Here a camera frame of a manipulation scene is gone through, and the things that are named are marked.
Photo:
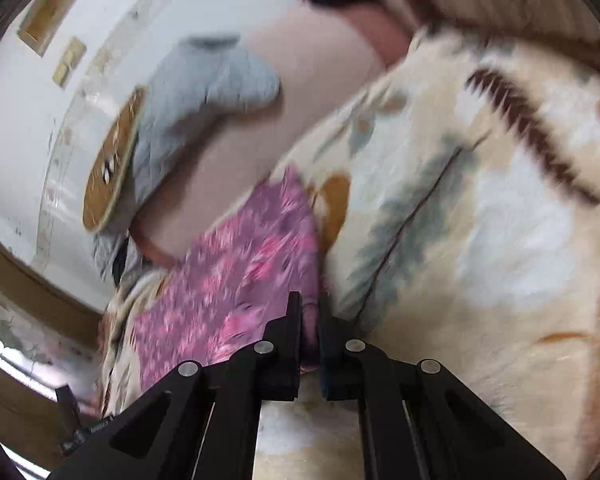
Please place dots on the grey quilted blanket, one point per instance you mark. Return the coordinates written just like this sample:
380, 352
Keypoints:
200, 81

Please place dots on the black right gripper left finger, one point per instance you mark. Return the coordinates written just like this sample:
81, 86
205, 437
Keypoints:
197, 422

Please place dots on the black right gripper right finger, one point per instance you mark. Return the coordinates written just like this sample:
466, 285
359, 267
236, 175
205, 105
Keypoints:
419, 421

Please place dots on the purple floral shirt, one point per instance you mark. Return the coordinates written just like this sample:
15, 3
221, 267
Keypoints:
234, 280

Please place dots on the wooden window frame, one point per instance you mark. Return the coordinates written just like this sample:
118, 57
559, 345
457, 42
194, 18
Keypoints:
47, 340

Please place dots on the brown embroidered cushion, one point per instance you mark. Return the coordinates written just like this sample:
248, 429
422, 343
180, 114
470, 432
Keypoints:
104, 184

